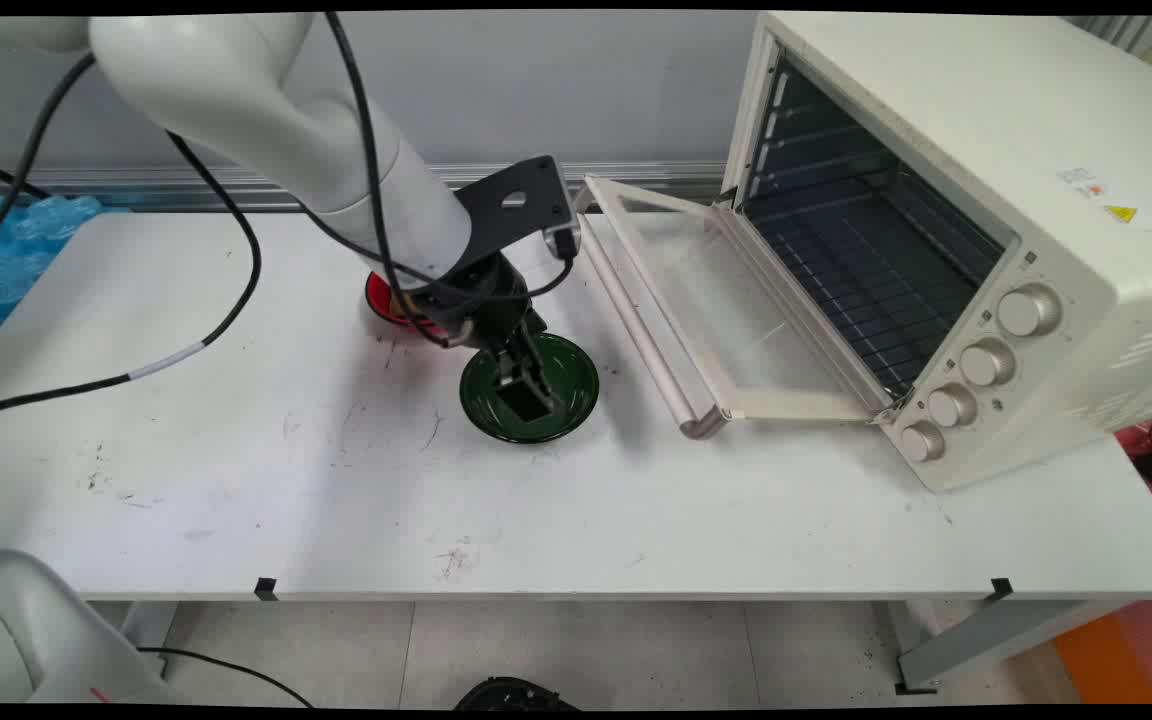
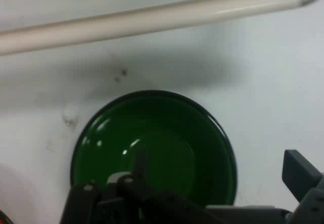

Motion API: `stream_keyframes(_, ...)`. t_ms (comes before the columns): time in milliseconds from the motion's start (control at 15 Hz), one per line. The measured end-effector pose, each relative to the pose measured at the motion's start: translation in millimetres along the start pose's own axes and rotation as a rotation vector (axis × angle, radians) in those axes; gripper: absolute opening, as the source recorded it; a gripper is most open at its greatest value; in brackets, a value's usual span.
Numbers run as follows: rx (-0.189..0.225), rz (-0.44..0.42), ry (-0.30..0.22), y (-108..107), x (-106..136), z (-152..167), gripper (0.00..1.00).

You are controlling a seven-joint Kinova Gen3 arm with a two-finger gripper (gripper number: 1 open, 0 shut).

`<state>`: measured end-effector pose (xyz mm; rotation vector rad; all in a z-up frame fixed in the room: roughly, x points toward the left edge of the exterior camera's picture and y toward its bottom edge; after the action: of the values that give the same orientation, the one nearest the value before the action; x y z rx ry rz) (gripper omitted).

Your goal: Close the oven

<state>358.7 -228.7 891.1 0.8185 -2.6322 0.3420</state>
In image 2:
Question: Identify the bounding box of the beige rail bar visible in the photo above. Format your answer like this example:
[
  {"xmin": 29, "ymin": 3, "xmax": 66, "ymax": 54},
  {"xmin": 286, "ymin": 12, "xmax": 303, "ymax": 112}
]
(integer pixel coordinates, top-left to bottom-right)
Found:
[{"xmin": 0, "ymin": 0, "xmax": 324, "ymax": 56}]

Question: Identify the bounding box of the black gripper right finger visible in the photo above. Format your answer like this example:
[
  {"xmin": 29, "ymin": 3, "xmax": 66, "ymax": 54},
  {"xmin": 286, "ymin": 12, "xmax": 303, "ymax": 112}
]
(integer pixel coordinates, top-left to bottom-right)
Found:
[{"xmin": 281, "ymin": 149, "xmax": 324, "ymax": 224}]

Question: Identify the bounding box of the dark green round bowl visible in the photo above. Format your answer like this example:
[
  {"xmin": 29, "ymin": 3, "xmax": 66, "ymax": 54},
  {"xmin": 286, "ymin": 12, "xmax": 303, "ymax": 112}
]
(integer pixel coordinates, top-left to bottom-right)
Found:
[{"xmin": 70, "ymin": 89, "xmax": 238, "ymax": 207}]

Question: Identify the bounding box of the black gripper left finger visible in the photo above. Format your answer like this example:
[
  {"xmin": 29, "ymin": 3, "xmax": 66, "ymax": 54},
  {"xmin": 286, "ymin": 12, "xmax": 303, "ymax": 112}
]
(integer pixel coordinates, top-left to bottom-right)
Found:
[{"xmin": 60, "ymin": 149, "xmax": 211, "ymax": 224}]

